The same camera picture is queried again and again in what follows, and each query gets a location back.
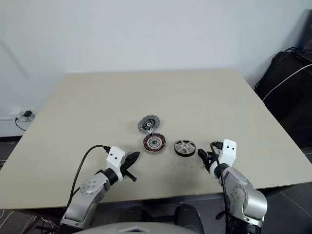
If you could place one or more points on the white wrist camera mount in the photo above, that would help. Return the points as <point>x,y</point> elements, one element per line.
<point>115,156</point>
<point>229,150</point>

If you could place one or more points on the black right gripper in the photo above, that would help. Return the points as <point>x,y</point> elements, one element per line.
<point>209,162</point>

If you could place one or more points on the motor housing with copper windings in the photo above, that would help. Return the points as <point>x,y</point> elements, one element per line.
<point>154,143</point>

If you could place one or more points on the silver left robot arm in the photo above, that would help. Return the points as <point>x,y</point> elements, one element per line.
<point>90,192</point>

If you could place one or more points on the silver robot torso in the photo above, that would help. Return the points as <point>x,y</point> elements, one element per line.
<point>143,229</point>

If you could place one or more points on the dark rounded shape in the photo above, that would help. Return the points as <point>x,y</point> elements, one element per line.
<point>189,219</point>

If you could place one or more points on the large black bag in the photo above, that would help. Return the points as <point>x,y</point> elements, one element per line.
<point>287,97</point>

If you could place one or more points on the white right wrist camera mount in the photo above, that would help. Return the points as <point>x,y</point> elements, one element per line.
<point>229,150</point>

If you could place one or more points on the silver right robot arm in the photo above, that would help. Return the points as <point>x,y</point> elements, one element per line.
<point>243,192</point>

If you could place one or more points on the round grey motor lid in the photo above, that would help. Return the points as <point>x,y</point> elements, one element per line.
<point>148,124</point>

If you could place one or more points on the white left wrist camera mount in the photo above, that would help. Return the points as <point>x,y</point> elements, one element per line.
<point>115,156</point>

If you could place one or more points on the white power strip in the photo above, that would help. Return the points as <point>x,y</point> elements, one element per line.
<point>20,116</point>

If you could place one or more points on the black power adapter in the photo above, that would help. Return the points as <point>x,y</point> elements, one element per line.
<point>27,113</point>

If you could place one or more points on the silver spoked rotor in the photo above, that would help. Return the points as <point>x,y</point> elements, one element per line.
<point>185,147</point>

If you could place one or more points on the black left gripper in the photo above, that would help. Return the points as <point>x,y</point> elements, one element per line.
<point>124,165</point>

